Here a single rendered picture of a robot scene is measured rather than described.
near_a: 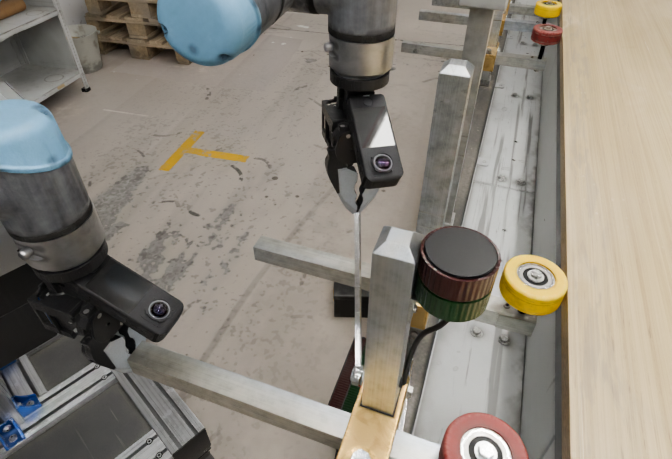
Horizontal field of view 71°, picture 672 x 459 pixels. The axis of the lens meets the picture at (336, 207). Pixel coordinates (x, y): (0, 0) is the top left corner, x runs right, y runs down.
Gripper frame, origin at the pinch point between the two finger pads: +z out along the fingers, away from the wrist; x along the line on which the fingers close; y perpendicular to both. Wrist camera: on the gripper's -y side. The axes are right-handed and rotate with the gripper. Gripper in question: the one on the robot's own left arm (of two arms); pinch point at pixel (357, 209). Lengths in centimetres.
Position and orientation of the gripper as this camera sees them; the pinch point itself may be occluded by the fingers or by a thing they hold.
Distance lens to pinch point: 67.2
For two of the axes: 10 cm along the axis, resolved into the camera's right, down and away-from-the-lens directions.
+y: -2.5, -6.2, 7.5
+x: -9.7, 1.5, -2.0
